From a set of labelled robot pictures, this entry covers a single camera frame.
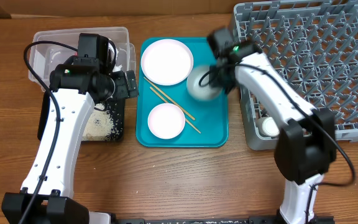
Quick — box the white tissue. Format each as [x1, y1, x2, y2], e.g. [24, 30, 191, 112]
[107, 39, 124, 74]

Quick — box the grey-green bowl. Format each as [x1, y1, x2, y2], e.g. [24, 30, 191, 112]
[186, 65, 222, 101]

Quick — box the pink bowl with rice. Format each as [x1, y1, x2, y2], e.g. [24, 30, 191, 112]
[147, 103, 185, 139]

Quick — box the white cup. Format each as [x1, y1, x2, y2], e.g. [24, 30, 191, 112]
[257, 116, 280, 138]

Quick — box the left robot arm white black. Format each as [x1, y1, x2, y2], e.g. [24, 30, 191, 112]
[1, 33, 139, 223]

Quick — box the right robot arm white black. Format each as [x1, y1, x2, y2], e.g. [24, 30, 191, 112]
[199, 27, 336, 223]

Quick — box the grey dishwasher rack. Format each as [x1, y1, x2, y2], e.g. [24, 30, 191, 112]
[232, 0, 358, 142]

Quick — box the wooden chopstick upper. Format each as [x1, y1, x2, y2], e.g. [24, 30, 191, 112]
[143, 77, 196, 121]

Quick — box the wooden chopstick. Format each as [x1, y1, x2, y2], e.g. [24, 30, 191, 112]
[149, 87, 201, 134]
[143, 77, 196, 121]

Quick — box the black tray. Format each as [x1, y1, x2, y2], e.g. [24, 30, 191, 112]
[37, 89, 125, 141]

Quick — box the spilled rice pile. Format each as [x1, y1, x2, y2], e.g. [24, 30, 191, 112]
[82, 102, 124, 141]

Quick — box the teal plastic tray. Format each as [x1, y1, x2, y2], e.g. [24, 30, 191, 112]
[135, 37, 229, 148]

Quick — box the large pink plate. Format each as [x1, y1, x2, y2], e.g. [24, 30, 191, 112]
[140, 39, 194, 86]

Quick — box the wooden chopstick lower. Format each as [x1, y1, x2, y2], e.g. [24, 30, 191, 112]
[149, 87, 201, 134]

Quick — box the clear plastic bin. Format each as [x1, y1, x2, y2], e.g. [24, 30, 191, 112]
[29, 27, 136, 85]

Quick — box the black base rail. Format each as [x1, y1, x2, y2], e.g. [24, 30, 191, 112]
[88, 211, 335, 224]

